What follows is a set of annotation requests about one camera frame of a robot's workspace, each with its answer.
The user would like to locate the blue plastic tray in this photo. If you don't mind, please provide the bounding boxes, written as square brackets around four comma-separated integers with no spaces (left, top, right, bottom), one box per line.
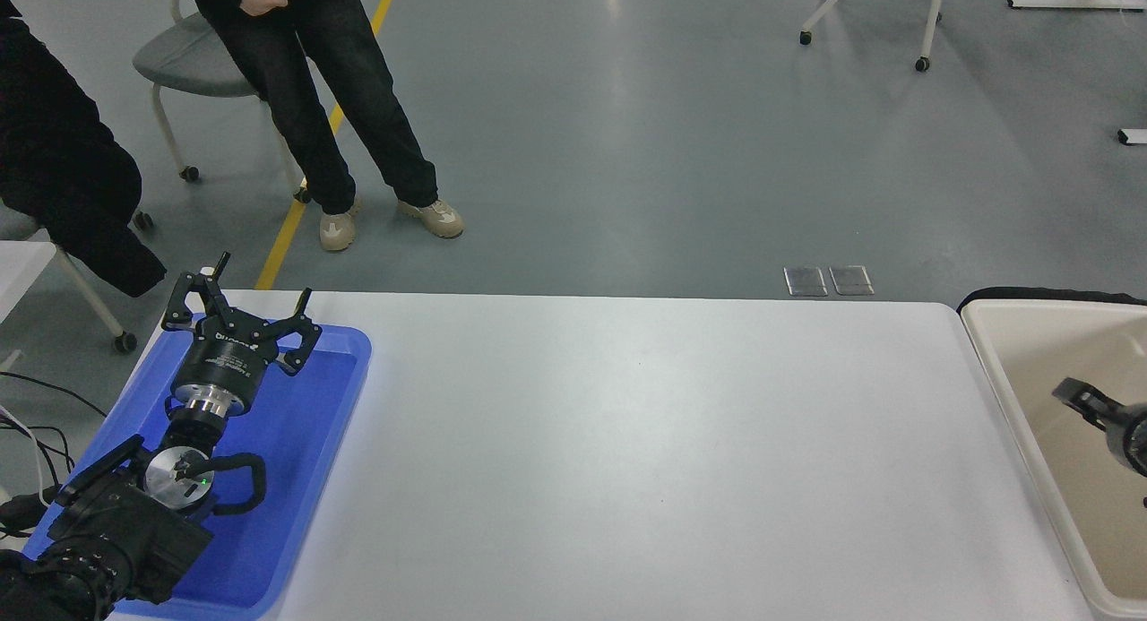
[22,315,373,620]

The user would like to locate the person's left beige shoe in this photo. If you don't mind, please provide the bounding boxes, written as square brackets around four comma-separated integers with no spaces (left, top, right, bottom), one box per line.
[396,199,466,240]

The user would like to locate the white frame wheeled chair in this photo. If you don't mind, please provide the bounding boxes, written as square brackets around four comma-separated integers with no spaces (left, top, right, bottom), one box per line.
[799,0,949,73]

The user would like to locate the white side table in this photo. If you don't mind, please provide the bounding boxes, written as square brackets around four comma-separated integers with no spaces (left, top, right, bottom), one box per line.
[0,240,57,324]

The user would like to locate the white cable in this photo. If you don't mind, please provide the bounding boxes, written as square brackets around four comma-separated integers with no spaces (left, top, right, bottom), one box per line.
[0,402,56,507]

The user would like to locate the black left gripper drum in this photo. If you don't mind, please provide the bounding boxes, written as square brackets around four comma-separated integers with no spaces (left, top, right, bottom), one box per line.
[174,320,278,403]

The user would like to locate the black cable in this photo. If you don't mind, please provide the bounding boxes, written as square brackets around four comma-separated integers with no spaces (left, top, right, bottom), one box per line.
[0,370,109,537]

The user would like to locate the person's beige shoe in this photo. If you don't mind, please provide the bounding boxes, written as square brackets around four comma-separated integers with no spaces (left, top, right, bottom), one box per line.
[318,199,361,253]
[396,199,466,240]

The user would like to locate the large pale bin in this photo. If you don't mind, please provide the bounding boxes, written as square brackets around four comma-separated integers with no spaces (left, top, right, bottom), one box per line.
[960,298,1147,621]

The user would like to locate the grey seat wheeled chair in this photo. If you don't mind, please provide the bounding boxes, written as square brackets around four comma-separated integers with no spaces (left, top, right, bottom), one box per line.
[0,200,155,354]
[132,0,313,204]

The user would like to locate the person's right beige shoe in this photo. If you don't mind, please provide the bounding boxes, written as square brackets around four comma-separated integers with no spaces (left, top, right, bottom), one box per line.
[318,199,361,253]

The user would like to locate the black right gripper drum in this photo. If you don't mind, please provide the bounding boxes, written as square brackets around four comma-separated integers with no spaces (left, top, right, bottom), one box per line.
[1108,403,1147,479]

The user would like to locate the person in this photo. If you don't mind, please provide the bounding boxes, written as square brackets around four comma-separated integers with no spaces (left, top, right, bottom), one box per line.
[176,0,466,253]
[0,0,168,298]

